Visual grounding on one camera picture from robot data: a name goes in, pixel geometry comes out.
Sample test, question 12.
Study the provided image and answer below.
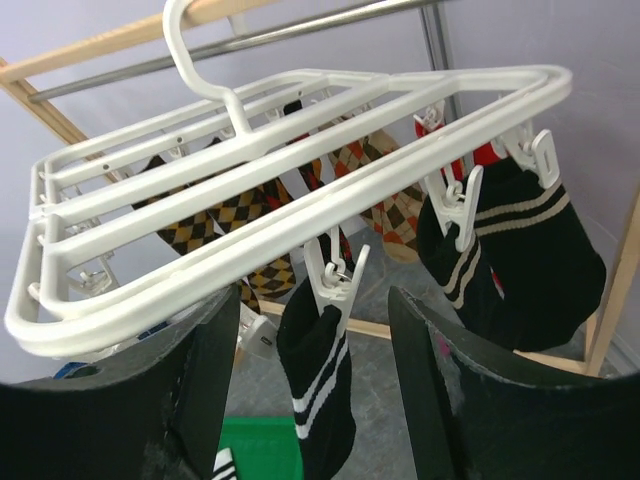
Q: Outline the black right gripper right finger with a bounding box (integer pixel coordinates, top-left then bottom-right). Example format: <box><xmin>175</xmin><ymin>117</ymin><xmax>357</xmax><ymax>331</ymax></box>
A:
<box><xmin>388</xmin><ymin>287</ymin><xmax>639</xmax><ymax>479</ymax></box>

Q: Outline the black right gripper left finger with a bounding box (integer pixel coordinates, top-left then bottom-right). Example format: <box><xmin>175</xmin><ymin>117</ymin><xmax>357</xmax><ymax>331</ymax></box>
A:
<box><xmin>1</xmin><ymin>287</ymin><xmax>240</xmax><ymax>479</ymax></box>

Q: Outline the white black-striped sock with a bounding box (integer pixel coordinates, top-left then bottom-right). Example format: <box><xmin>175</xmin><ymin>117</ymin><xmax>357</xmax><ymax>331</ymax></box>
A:
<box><xmin>211</xmin><ymin>447</ymin><xmax>238</xmax><ymax>480</ymax></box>

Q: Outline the black beige-striped sock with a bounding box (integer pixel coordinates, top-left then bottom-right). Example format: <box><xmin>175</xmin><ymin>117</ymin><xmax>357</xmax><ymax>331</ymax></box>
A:
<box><xmin>417</xmin><ymin>199</ymin><xmax>502</xmax><ymax>338</ymax></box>
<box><xmin>475</xmin><ymin>158</ymin><xmax>606</xmax><ymax>352</ymax></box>

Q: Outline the white sock drying hanger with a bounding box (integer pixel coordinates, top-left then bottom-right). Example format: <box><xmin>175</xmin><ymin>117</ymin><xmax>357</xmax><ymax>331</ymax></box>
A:
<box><xmin>1</xmin><ymin>1</ymin><xmax>573</xmax><ymax>360</ymax></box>

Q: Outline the wooden hanger rack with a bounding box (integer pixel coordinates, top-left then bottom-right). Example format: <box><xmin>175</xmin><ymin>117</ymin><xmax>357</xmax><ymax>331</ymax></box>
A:
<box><xmin>1</xmin><ymin>1</ymin><xmax>639</xmax><ymax>383</ymax></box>

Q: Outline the green plastic tray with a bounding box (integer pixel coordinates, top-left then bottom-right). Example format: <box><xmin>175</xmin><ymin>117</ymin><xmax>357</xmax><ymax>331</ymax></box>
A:
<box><xmin>219</xmin><ymin>417</ymin><xmax>304</xmax><ymax>480</ymax></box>

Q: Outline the brown yellow argyle sock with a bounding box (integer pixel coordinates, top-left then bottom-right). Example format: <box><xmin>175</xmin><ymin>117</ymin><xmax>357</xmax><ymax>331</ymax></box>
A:
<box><xmin>131</xmin><ymin>155</ymin><xmax>262</xmax><ymax>315</ymax></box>
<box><xmin>205</xmin><ymin>164</ymin><xmax>296</xmax><ymax>298</ymax></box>

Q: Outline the tan orange argyle sock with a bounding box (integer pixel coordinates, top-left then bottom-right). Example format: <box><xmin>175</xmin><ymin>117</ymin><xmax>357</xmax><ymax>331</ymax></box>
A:
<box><xmin>328</xmin><ymin>130</ymin><xmax>425</xmax><ymax>264</ymax></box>

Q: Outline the red patterned sock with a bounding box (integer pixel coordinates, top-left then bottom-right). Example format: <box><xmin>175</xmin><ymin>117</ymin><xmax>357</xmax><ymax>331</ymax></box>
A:
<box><xmin>473</xmin><ymin>142</ymin><xmax>509</xmax><ymax>167</ymax></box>
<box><xmin>413</xmin><ymin>110</ymin><xmax>445</xmax><ymax>139</ymax></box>

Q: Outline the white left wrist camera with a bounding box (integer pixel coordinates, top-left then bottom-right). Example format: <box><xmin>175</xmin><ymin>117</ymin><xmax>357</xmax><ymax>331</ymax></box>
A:
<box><xmin>238</xmin><ymin>313</ymin><xmax>277</xmax><ymax>359</ymax></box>

